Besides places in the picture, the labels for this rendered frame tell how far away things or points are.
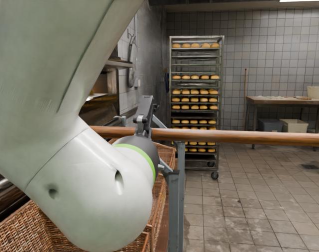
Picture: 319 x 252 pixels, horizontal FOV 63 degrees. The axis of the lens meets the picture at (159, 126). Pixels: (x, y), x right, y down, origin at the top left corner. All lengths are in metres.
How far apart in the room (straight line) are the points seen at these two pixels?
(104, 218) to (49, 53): 0.16
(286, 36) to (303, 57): 0.54
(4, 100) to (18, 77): 0.03
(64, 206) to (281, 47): 5.68
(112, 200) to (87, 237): 0.04
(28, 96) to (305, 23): 5.89
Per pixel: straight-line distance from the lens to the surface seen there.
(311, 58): 6.01
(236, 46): 5.67
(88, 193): 0.27
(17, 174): 0.30
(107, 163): 0.28
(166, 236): 1.34
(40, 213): 1.20
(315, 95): 5.52
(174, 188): 1.07
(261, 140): 0.64
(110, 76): 2.21
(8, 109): 0.25
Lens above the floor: 1.34
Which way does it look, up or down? 11 degrees down
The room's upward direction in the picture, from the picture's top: straight up
